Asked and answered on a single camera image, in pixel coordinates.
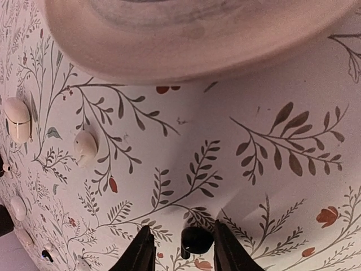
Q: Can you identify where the white oval charging case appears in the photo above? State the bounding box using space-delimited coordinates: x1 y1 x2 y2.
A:
15 229 34 247

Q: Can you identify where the white earbud centre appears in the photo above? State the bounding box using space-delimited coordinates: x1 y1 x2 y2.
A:
10 196 27 221

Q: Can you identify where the white stem earbud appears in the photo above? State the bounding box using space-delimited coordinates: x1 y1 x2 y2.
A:
41 243 59 263
0 156 14 178

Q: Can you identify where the white clip earbud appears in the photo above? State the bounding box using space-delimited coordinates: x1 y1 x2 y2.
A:
73 130 98 168

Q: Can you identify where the swirl patterned plate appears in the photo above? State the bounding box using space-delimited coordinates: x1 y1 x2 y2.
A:
39 1 359 85

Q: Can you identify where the cream case right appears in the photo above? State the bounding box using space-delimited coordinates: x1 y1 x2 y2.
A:
3 97 31 144

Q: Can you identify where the white stem earbud far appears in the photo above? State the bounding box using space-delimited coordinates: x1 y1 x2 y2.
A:
41 243 59 263

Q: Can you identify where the small black charging case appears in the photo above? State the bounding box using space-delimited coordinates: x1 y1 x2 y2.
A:
0 205 14 237

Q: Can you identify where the black earbud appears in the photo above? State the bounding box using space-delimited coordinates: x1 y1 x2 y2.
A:
180 226 214 260

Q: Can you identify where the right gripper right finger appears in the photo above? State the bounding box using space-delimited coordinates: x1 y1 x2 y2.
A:
213 220 264 271

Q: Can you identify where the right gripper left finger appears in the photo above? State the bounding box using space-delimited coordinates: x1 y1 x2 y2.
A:
109 225 156 271

